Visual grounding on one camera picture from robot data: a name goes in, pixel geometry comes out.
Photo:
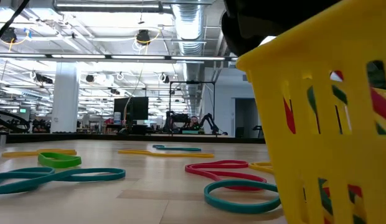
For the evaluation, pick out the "yellow rubber band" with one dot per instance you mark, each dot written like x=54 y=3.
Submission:
x=253 y=167
x=18 y=153
x=168 y=154

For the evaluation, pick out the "teal rubber band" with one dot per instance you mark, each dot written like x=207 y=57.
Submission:
x=180 y=149
x=208 y=196
x=54 y=175

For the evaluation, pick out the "red rubber band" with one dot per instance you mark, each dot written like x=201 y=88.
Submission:
x=188 y=169

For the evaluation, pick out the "green rubber band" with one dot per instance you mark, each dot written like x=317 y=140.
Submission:
x=42 y=159

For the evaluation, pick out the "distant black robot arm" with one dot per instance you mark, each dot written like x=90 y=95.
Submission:
x=177 y=117
x=211 y=119

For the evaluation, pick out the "black chair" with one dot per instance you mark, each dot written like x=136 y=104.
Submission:
x=257 y=129

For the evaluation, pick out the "person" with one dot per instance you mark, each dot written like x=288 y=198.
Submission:
x=194 y=121

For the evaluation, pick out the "yellow plastic basket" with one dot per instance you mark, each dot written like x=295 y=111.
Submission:
x=305 y=155

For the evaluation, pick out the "black monitor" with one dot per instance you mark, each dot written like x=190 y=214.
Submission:
x=135 y=109

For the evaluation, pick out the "clear water jug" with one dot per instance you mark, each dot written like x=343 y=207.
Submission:
x=117 y=118

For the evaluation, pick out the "long ceiling light strip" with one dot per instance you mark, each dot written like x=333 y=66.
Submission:
x=81 y=56

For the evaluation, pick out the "white building column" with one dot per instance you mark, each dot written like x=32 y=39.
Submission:
x=63 y=102

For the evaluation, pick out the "green exit sign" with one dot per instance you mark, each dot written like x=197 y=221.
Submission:
x=22 y=110

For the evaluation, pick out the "silver ceiling duct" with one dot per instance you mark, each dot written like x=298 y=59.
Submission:
x=188 y=25

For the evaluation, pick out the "distant black metal frame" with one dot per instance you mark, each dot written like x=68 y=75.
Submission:
x=193 y=82

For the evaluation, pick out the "black metal table frame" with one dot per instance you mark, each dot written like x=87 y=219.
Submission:
x=56 y=138

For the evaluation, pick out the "grey cylinder post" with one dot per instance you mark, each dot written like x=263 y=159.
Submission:
x=2 y=140

